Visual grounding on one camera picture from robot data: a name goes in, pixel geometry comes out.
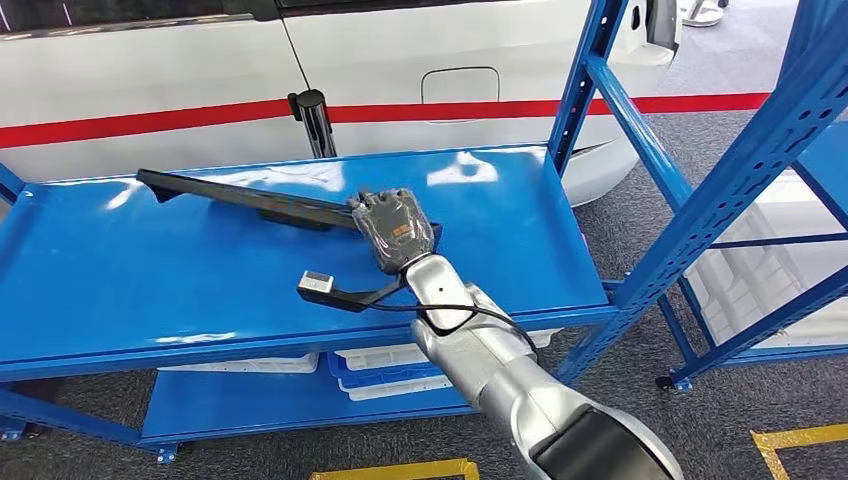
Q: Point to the white vehicle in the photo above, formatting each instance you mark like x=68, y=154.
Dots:
x=166, y=66

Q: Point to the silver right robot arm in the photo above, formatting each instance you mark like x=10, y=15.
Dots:
x=490, y=371

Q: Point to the white round stand base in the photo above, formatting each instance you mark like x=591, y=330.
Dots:
x=702, y=14

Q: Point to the blue metal shelf rack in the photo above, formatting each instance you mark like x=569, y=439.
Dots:
x=821, y=166
x=199, y=278

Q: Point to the black caster wheel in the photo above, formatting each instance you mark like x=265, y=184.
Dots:
x=664, y=383

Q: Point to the red barrier belt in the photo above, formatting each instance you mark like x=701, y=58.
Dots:
x=132, y=124
x=464, y=110

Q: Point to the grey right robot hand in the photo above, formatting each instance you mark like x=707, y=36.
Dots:
x=394, y=228

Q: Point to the yellow floor tape square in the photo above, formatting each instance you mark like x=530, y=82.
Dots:
x=795, y=437
x=397, y=472

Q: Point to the black stanchion post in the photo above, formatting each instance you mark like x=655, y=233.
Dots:
x=314, y=126

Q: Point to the long black plastic car part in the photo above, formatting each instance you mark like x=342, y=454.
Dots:
x=232, y=195

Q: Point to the black camera bracket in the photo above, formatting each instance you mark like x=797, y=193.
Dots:
x=344, y=299

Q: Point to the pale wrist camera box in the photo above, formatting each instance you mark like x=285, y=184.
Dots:
x=315, y=282

